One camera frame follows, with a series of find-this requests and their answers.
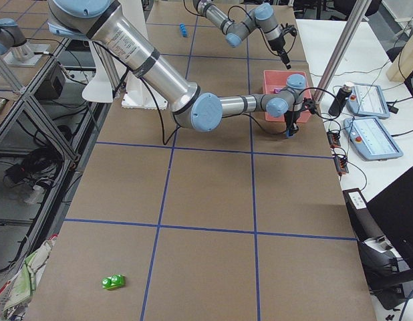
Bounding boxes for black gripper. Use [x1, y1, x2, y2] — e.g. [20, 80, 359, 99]
[267, 23, 297, 69]
[284, 98, 317, 138]

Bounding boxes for small blue block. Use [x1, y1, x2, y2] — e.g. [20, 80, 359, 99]
[285, 130, 294, 138]

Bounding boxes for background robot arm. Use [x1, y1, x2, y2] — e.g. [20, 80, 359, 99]
[0, 18, 49, 67]

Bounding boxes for pink plastic box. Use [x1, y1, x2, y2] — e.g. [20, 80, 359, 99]
[263, 70, 311, 124]

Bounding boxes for upper orange connector board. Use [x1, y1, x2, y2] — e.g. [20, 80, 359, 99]
[327, 130, 341, 148]

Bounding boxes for orange connector board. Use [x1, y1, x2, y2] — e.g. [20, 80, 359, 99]
[327, 130, 341, 148]
[333, 154, 349, 177]

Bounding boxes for lower orange connector board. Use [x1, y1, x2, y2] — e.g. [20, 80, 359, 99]
[333, 154, 349, 177]

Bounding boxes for black bottle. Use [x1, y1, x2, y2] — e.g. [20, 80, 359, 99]
[328, 82, 354, 117]

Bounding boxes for lower teach pendant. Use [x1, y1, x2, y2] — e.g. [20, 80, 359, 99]
[343, 116, 404, 161]

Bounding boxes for teach pendant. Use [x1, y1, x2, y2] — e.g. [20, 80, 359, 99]
[343, 116, 404, 161]
[346, 83, 390, 119]

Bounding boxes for upper teach pendant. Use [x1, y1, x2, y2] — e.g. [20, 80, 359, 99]
[346, 83, 390, 119]

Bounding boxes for long blue studded block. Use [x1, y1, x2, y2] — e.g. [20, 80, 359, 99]
[179, 23, 188, 37]

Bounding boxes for black laptop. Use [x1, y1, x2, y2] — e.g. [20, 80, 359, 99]
[368, 167, 413, 268]

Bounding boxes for black printer device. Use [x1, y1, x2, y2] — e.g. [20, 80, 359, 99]
[343, 189, 413, 310]

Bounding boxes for green double block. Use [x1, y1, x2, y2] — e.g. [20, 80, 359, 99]
[102, 274, 126, 290]

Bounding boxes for crumpled cloth bag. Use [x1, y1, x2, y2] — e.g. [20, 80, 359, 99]
[0, 234, 58, 320]

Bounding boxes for aluminium frame post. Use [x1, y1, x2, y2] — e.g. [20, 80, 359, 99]
[313, 0, 381, 104]

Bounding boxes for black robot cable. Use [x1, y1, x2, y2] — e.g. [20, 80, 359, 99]
[126, 66, 337, 146]

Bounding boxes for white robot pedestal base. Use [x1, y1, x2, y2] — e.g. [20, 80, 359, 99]
[82, 0, 168, 109]

